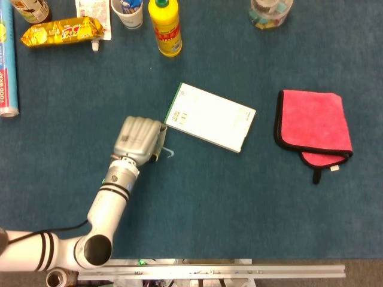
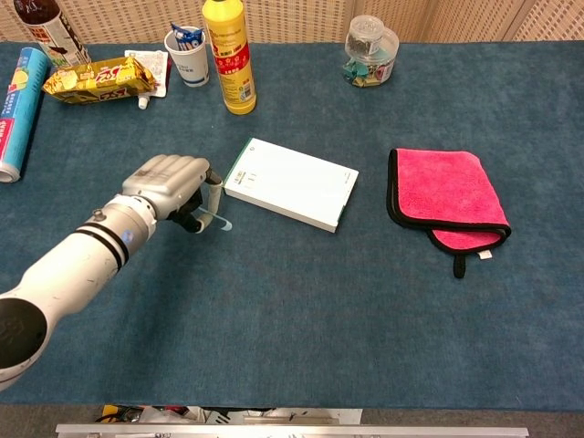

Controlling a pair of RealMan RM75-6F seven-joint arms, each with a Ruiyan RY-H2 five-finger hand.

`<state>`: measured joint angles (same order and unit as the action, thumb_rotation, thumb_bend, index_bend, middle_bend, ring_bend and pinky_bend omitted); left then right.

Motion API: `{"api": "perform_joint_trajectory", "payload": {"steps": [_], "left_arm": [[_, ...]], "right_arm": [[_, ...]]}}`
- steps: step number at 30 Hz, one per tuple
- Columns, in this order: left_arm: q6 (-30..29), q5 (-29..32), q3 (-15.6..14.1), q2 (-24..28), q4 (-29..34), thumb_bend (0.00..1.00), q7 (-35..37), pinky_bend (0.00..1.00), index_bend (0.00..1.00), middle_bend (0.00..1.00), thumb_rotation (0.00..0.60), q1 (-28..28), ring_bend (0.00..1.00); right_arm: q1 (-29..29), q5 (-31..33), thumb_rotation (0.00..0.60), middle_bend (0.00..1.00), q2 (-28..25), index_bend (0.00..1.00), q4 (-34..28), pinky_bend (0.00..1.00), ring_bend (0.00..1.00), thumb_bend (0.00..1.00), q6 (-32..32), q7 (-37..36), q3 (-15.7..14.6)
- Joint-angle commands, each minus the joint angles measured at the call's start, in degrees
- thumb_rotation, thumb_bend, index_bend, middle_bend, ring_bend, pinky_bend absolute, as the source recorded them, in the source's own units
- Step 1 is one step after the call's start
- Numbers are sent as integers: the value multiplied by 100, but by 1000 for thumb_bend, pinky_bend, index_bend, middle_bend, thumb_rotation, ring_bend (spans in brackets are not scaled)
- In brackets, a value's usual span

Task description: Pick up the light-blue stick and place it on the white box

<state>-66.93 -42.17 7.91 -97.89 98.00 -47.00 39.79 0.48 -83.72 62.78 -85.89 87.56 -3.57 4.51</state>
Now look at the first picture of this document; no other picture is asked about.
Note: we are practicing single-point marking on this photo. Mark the gold biscuit package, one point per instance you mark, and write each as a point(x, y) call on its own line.
point(60, 31)

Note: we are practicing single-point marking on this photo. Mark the clear jar of binder clips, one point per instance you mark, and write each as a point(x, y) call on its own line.
point(269, 15)

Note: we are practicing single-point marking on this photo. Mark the yellow plastic bottle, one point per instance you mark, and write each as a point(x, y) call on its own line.
point(166, 24)

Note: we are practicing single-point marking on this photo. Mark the brown tape roll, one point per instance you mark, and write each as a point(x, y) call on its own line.
point(57, 278)

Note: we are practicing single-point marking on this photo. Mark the pink black-edged microfibre cloth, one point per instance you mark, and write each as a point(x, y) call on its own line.
point(314, 119)

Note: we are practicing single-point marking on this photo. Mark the white spout pouch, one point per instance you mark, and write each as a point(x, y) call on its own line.
point(92, 9)

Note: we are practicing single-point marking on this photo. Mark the aluminium profile rail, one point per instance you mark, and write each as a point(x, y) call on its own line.
point(209, 272)

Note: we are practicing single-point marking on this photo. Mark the blue snack packet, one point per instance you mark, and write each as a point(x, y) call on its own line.
point(130, 4)

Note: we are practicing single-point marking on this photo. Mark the white paper cup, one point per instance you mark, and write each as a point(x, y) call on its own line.
point(131, 19)

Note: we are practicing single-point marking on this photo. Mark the dark labelled drink bottle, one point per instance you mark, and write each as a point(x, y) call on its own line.
point(33, 10)

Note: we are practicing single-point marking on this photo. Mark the white cardboard box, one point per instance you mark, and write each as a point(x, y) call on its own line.
point(209, 116)

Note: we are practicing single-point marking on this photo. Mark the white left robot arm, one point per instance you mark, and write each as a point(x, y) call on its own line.
point(107, 209)

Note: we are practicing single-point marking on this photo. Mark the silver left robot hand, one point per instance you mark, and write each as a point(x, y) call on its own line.
point(136, 139)

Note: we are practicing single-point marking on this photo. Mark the blue felt table mat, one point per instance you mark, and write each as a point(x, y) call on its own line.
point(209, 194)

